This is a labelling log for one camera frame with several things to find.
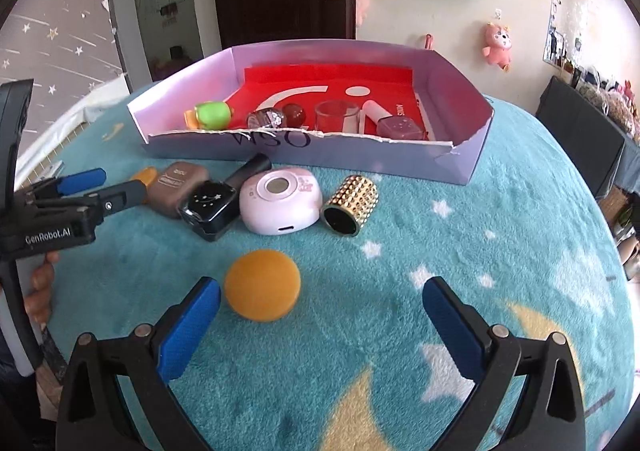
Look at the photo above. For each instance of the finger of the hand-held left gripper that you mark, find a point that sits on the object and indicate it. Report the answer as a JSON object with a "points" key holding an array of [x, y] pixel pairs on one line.
{"points": [[120, 198], [80, 181]]}

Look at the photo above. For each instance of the pink nail polish bottle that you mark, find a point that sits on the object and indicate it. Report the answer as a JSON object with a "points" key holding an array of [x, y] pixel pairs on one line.
{"points": [[397, 127]]}

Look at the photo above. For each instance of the clear glass cup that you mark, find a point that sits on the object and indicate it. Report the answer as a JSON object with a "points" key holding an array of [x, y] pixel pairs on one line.
{"points": [[337, 118]]}

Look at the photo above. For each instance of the purple cardboard box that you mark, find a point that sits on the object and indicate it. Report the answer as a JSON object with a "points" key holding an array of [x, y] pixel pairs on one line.
{"points": [[450, 131]]}

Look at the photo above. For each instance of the person's left hand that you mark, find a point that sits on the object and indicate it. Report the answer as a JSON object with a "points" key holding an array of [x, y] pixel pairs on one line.
{"points": [[41, 288]]}

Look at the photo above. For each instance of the gold studded cylinder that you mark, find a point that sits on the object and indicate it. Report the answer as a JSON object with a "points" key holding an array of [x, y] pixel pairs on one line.
{"points": [[352, 203]]}

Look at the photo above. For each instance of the wall mirror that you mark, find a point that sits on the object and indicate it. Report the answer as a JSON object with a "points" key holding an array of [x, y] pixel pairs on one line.
{"points": [[565, 6]]}

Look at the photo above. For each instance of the black perfume bottle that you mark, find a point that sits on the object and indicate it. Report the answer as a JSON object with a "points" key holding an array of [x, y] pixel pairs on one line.
{"points": [[212, 206]]}

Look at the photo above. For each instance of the dark covered table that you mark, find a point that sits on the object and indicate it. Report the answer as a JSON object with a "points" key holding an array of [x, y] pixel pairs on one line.
{"points": [[580, 136]]}

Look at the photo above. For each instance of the pink round device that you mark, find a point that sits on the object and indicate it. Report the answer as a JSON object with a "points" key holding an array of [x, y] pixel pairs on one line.
{"points": [[280, 203]]}

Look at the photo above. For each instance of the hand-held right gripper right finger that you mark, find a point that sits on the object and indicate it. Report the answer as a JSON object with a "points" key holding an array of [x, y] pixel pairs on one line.
{"points": [[452, 333]]}

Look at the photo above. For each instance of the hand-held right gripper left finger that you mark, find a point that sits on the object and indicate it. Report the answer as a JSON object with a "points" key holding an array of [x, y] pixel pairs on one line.
{"points": [[187, 333]]}

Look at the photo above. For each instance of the pink fluffy hanging toy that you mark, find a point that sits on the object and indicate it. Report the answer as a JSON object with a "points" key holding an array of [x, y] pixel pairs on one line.
{"points": [[363, 3]]}

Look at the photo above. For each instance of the teal star blanket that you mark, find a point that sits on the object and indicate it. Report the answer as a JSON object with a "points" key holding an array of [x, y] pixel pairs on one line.
{"points": [[400, 256]]}

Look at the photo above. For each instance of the brown compact case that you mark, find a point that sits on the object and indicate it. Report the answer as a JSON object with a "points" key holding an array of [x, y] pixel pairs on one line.
{"points": [[175, 183]]}

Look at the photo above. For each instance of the glitter jar with red ball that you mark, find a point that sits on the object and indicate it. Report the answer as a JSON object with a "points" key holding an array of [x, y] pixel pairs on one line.
{"points": [[265, 118]]}

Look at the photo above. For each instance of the yellow and green toy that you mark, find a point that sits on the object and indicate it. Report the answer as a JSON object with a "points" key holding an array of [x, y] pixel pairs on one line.
{"points": [[212, 115]]}

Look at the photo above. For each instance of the pink plush toy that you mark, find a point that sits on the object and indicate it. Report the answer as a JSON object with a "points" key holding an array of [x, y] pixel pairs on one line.
{"points": [[497, 46]]}

